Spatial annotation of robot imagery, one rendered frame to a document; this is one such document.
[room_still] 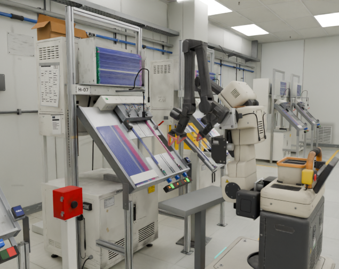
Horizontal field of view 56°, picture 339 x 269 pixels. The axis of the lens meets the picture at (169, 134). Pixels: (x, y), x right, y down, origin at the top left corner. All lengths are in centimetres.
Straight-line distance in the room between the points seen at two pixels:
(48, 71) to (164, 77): 146
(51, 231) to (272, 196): 176
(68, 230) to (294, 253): 120
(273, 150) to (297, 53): 389
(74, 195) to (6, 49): 222
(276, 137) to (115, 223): 485
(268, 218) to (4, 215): 127
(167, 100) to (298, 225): 222
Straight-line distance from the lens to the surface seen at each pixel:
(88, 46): 240
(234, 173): 196
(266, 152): 685
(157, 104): 362
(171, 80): 352
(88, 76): 238
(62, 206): 184
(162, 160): 242
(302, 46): 989
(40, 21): 274
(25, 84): 381
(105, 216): 235
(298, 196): 172
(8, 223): 156
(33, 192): 396
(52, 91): 251
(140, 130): 252
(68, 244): 195
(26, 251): 163
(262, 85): 681
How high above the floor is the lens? 127
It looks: 6 degrees down
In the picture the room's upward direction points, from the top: straight up
